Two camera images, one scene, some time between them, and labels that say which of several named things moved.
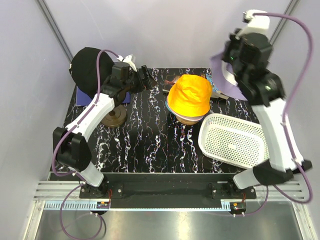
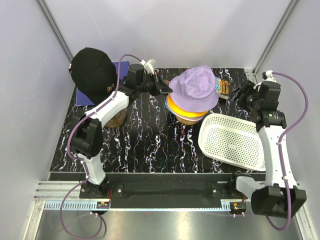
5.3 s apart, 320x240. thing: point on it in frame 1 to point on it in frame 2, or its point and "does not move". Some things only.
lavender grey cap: [224, 79] to [195, 90]
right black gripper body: [231, 51] to [248, 100]
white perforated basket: [233, 141] does not move
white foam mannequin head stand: [116, 117] does not move
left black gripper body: [145, 82] to [153, 85]
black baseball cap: [84, 71] does not move
